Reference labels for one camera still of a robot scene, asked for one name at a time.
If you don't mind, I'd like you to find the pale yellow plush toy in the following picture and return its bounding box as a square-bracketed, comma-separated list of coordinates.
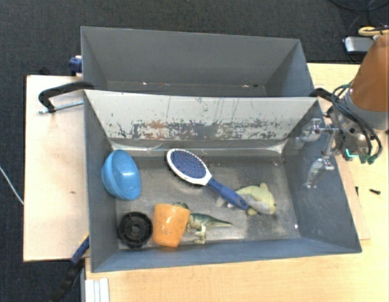
[215, 182, 277, 216]

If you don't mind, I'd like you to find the pale wood board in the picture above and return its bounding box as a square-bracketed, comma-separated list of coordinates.
[23, 74, 90, 262]

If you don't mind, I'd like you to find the black ribbed round disc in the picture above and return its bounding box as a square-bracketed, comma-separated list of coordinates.
[116, 211, 154, 250]

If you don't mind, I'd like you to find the green toy dinosaur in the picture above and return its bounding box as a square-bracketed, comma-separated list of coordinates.
[174, 201, 235, 245]

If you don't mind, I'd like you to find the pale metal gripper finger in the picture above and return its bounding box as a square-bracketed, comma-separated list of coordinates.
[294, 118, 328, 150]
[304, 157, 335, 190]

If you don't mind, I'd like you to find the blue and white hairbrush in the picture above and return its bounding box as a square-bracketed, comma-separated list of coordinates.
[166, 148, 249, 211]

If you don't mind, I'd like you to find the blue plastic bowl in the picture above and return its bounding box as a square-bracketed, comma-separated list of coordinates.
[101, 148, 142, 201]

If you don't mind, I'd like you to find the orange plastic cup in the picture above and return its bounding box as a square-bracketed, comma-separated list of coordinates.
[152, 203, 191, 249]

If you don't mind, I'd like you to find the grey metal bin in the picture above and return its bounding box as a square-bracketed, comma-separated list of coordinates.
[80, 26, 363, 273]

